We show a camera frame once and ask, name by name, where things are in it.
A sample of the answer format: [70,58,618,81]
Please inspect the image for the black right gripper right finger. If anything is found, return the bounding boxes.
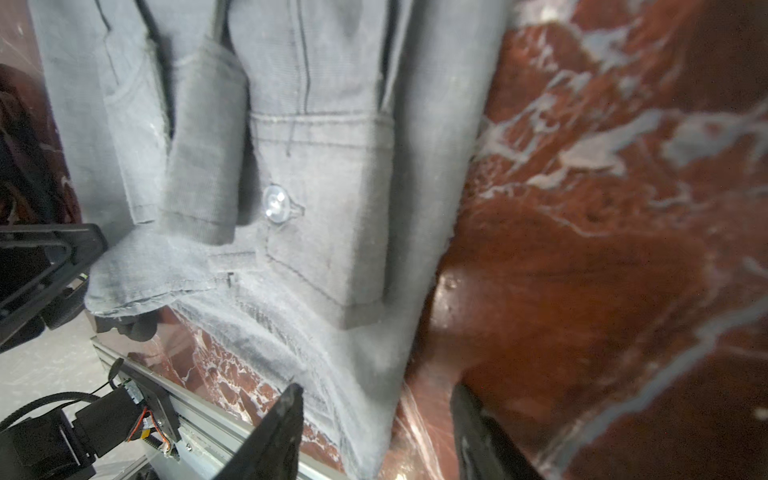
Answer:
[450,383,543,480]

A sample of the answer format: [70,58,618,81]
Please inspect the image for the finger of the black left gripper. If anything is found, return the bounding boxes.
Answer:
[1,224,107,348]

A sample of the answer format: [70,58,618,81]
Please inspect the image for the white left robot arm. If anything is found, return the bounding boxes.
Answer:
[1,224,150,479]

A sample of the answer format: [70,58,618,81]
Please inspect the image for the red black plaid shirt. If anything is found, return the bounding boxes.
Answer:
[1,65,81,226]

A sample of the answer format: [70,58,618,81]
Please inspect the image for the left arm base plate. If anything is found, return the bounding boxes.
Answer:
[108,358,181,460]

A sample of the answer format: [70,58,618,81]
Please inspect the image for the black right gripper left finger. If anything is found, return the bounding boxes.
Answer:
[214,383,304,480]

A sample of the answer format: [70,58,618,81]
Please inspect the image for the grey long sleeve shirt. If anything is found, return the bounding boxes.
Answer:
[29,1,510,479]

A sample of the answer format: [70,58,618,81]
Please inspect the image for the aluminium frame rails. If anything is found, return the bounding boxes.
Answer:
[89,335,349,480]

